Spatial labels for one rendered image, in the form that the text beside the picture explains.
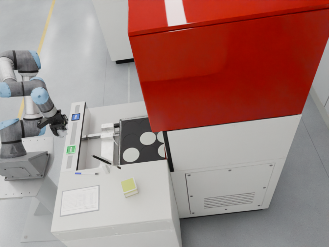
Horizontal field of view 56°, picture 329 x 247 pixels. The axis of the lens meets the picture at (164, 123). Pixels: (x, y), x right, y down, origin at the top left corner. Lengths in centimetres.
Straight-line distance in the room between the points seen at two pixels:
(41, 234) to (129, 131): 131
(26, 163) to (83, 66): 229
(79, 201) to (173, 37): 102
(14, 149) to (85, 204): 61
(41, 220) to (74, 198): 120
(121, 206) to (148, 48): 86
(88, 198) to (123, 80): 218
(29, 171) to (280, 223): 187
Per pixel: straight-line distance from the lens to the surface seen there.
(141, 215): 162
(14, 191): 215
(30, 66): 202
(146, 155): 186
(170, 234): 181
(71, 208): 175
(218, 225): 260
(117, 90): 359
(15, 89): 167
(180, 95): 135
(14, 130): 207
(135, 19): 119
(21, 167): 203
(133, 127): 201
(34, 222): 297
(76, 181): 182
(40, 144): 227
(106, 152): 196
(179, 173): 190
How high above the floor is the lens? 244
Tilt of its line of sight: 51 degrees down
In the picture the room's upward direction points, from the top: 11 degrees counter-clockwise
